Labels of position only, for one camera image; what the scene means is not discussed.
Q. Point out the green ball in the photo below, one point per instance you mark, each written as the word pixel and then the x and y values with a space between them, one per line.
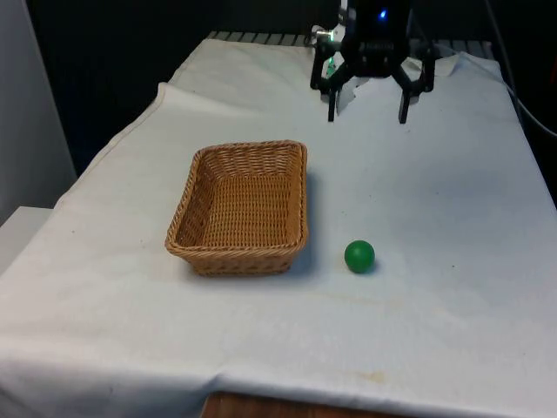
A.
pixel 359 257

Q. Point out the brown wicker basket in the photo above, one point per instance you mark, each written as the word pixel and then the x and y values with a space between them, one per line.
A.
pixel 243 204

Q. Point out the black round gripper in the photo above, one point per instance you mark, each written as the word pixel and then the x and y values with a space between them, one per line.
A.
pixel 376 35

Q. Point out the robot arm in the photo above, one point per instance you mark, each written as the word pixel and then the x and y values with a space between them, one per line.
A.
pixel 325 36

